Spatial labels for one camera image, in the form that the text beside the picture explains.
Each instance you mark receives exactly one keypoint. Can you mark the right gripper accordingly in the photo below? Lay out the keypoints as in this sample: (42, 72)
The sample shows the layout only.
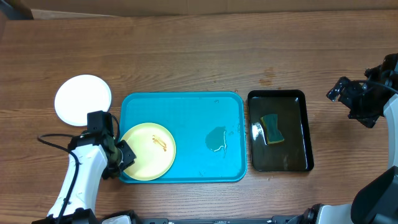
(347, 100)

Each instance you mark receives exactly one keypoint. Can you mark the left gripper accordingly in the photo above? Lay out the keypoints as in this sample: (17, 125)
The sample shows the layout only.
(129, 157)

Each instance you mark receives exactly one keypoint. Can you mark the yellow plate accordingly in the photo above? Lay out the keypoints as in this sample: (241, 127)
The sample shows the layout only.
(155, 150)

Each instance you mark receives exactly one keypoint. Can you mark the white plate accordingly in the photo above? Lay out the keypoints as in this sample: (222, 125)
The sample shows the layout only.
(79, 96)

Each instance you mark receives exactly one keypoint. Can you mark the green yellow sponge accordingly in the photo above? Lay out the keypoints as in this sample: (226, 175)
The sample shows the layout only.
(270, 126)

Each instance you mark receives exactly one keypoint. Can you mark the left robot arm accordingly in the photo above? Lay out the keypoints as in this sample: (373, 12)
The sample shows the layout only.
(95, 154)

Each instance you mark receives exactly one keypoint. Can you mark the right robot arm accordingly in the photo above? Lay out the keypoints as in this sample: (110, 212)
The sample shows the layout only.
(376, 203)

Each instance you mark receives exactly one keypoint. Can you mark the black water tray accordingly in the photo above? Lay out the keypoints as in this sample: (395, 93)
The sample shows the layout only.
(295, 153)

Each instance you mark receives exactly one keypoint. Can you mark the teal plastic tray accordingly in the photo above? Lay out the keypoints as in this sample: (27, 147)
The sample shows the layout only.
(208, 128)

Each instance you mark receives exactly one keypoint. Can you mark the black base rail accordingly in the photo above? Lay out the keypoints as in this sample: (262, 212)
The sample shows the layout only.
(125, 219)

